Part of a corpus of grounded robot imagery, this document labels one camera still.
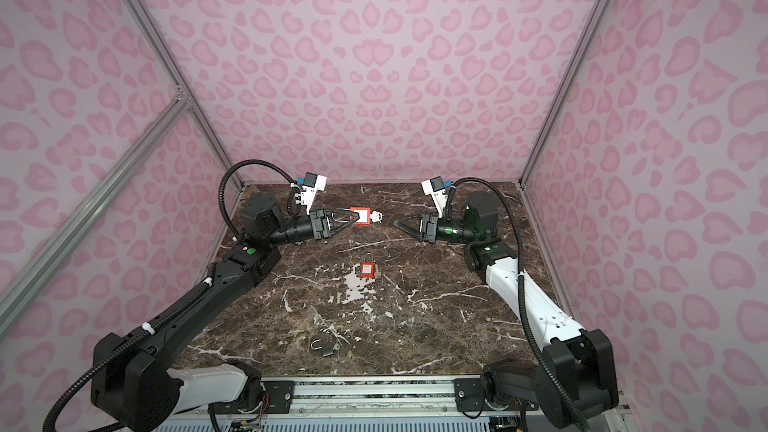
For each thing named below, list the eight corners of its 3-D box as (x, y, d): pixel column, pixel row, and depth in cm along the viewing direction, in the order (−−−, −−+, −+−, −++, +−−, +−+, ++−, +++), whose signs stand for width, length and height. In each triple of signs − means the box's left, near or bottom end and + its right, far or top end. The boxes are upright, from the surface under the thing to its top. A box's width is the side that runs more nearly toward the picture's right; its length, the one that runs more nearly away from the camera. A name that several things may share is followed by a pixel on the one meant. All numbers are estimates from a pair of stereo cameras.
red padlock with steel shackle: (360, 278, 96) (359, 275, 94) (361, 257, 101) (361, 253, 99) (374, 278, 96) (373, 274, 94) (375, 257, 101) (374, 253, 99)
